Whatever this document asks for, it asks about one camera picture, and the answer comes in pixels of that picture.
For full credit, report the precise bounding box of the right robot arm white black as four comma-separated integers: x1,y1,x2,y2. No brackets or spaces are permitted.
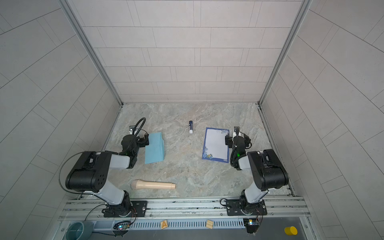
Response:
225,127,289,216

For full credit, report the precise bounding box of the yellow cylinder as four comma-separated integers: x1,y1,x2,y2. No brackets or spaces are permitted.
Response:
284,226,298,236

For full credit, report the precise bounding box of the right circuit board with wires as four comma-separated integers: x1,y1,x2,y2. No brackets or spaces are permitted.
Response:
243,218,260,234

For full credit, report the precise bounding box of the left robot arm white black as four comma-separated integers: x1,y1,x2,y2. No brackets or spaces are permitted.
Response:
59,118,149,218

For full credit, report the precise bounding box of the left circuit board with wires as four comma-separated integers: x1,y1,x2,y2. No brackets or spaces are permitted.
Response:
113,221,131,231

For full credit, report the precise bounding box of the blue white glue stick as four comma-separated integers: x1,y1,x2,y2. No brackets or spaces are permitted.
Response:
189,121,194,134

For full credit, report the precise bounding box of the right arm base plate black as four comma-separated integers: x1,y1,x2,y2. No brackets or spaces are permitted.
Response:
221,199,268,216

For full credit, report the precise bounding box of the teal round bowl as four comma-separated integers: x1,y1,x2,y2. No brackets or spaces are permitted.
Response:
65,221,94,240

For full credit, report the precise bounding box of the grey slotted cable duct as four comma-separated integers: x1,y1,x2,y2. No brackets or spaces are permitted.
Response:
94,218,245,232

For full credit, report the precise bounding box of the blue bordered floral letter paper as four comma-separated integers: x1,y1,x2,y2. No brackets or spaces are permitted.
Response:
202,128,230,163

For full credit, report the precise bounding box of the beige plastic toy microphone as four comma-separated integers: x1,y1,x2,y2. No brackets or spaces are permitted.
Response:
131,180,176,190

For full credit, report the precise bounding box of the plain wooden block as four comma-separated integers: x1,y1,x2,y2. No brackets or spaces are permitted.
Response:
206,220,214,229

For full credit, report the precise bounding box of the circuit board with wires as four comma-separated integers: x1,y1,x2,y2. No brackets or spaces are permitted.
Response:
113,221,131,231
243,218,260,234

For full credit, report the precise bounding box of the teal paper envelope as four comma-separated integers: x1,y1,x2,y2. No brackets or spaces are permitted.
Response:
145,132,165,164

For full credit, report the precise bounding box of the wooden letter A block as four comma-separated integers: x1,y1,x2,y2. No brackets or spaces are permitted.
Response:
161,220,169,230

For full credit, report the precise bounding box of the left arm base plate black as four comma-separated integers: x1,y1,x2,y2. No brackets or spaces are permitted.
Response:
102,201,148,218

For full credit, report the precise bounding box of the aluminium mounting rail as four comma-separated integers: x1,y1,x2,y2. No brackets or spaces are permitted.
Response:
58,196,311,221

